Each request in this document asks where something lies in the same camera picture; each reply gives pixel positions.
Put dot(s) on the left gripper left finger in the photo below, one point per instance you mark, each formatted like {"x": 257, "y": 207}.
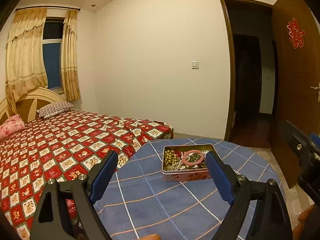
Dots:
{"x": 52, "y": 220}

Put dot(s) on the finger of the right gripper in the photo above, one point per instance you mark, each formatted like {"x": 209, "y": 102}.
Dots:
{"x": 303, "y": 147}

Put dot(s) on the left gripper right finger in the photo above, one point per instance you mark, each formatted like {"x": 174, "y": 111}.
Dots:
{"x": 271, "y": 218}

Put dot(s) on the pink jade bangle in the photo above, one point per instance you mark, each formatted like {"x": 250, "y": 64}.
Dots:
{"x": 190, "y": 152}

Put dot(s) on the pink metal tin box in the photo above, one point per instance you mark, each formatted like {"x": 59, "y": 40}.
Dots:
{"x": 174, "y": 170}

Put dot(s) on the person's hand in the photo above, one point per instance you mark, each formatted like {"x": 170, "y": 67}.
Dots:
{"x": 296, "y": 232}

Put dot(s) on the brown wooden door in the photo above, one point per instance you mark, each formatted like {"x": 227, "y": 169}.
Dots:
{"x": 298, "y": 70}

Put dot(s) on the bed with red patterned sheet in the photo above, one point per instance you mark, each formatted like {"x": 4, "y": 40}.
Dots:
{"x": 63, "y": 147}

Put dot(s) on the pink pillow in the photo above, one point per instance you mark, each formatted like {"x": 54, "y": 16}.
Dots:
{"x": 12, "y": 125}

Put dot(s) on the red double happiness sticker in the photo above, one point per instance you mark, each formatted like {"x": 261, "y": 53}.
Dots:
{"x": 296, "y": 34}

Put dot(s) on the striped pillow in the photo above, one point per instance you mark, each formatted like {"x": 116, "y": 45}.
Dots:
{"x": 53, "y": 109}

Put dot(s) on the wooden headboard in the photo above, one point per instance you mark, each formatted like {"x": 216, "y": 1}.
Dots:
{"x": 28, "y": 104}

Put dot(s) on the left beige curtain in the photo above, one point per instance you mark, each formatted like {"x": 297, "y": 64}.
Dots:
{"x": 25, "y": 70}

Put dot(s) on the beige curtain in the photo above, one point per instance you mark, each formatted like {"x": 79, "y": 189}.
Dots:
{"x": 69, "y": 70}
{"x": 25, "y": 70}

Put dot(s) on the right beige curtain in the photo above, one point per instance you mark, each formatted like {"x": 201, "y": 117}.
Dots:
{"x": 69, "y": 70}

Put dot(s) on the window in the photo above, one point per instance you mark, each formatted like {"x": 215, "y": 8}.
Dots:
{"x": 51, "y": 44}

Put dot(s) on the white wall switch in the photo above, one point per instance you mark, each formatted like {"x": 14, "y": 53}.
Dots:
{"x": 195, "y": 65}

